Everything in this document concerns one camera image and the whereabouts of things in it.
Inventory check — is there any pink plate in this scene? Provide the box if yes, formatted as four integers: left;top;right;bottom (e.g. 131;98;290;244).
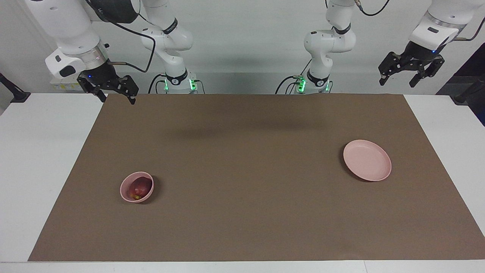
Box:
343;140;392;182

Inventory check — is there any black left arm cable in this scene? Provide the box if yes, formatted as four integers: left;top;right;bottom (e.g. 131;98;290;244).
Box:
354;0;485;41

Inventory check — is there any dark background equipment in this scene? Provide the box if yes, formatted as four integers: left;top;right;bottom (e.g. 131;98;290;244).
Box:
436;42;485;126

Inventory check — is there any black pole stand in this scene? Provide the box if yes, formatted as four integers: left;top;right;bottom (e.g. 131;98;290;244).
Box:
450;75;485;106

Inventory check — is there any black clamp stand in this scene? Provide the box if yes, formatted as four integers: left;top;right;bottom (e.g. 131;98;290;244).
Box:
0;72;31;104

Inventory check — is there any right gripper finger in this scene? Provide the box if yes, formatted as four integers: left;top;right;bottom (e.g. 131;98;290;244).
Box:
77;74;108;103
117;75;139;105

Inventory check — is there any pink bowl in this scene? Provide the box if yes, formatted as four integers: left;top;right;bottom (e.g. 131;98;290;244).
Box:
120;171;155;203

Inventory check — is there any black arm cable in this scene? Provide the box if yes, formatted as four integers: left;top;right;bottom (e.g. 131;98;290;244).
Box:
354;0;485;41
85;0;156;73

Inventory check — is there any brown table mat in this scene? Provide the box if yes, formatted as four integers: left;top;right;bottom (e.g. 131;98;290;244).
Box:
28;94;485;262

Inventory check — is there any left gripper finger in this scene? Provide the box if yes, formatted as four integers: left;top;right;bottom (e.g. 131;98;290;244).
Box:
408;56;445;88
378;51;406;86

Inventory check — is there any dark red apple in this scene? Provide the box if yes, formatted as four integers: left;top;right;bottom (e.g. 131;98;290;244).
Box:
129;177;151;200

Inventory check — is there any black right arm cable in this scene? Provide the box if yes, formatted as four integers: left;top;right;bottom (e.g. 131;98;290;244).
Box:
85;0;156;73

